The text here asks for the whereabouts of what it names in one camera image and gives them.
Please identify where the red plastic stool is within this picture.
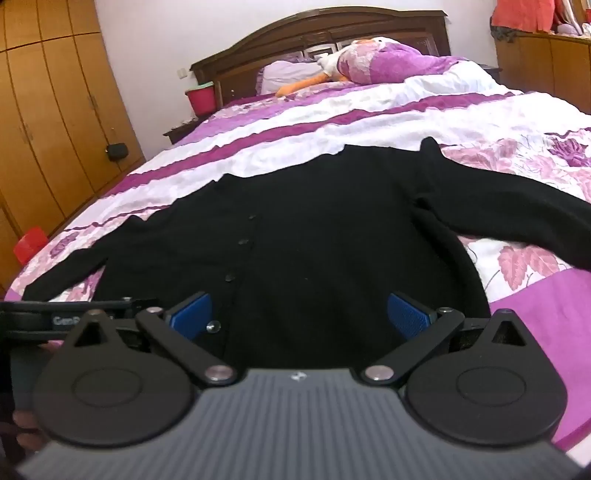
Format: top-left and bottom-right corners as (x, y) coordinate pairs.
(13, 226), (49, 264)

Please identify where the lilac pillow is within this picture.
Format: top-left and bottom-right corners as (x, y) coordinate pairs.
(256, 60), (331, 96)

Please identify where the dark wooden headboard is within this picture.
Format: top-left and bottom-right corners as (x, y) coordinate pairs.
(191, 7), (451, 110)

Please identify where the dark wooden nightstand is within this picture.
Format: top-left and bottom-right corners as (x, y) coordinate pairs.
(163, 117), (209, 144)
(478, 62), (503, 85)

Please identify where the folded purple white quilt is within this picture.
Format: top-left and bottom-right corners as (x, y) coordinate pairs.
(335, 41), (502, 93)

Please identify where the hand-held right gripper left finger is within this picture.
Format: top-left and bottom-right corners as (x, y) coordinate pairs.
(65, 292), (237, 387)

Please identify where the white orange plush duck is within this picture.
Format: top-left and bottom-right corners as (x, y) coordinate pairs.
(276, 37), (394, 98)

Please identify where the yellow wooden wardrobe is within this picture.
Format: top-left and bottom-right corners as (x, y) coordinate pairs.
(0, 0), (147, 289)

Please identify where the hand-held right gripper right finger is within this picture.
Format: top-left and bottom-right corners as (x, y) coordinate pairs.
(361, 292), (530, 387)

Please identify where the red plastic bucket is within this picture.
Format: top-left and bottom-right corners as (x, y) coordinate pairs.
(185, 82), (217, 117)

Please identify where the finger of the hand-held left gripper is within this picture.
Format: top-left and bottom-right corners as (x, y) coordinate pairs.
(123, 297), (162, 315)

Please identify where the person's left hand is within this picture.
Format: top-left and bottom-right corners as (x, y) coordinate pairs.
(12, 409), (44, 435)

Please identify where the yellow wooden cabinet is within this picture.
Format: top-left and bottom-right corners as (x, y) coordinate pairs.
(494, 30), (591, 114)

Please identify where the black buttoned cardigan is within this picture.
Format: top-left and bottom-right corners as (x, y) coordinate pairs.
(22, 137), (591, 372)

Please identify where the purple floral bedspread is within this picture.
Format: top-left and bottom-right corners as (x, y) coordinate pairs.
(4, 60), (591, 468)

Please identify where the red cloth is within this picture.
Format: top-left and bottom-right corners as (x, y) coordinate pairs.
(490, 0), (591, 34)

